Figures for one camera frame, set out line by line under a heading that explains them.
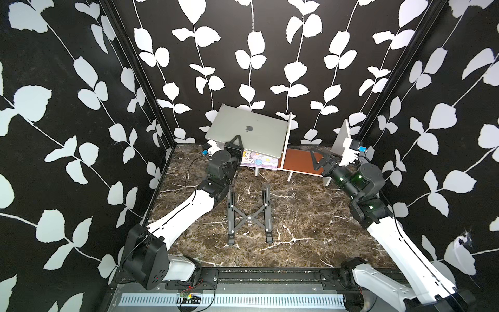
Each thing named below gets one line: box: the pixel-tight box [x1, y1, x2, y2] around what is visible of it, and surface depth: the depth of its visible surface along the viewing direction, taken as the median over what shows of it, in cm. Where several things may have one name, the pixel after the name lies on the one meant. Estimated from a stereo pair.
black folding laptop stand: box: [227, 183, 274, 246], surface depth 88 cm
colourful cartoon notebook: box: [240, 149, 279, 170], surface depth 97 cm
